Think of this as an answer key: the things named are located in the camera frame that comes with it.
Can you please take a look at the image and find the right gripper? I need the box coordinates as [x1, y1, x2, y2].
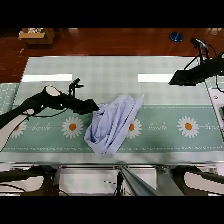
[176, 67, 205, 87]

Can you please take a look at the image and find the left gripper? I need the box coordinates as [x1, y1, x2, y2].
[67, 96, 100, 116]

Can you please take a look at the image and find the light blue shirt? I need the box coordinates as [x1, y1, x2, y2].
[83, 94, 145, 158]

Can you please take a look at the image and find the blue round object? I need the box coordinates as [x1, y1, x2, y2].
[168, 31, 185, 43]

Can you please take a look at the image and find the cardboard box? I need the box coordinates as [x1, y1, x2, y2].
[18, 27, 56, 46]

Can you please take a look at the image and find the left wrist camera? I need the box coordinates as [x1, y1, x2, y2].
[67, 77, 85, 98]

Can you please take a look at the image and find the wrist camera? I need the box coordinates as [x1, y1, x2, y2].
[67, 77, 85, 98]
[189, 37, 210, 65]

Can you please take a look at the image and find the black cable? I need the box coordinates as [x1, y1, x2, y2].
[214, 75, 224, 94]
[23, 107, 69, 119]

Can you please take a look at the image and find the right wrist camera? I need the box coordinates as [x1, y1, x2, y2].
[189, 37, 210, 65]

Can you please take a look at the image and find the silver frame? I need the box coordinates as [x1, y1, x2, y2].
[0, 161, 224, 197]

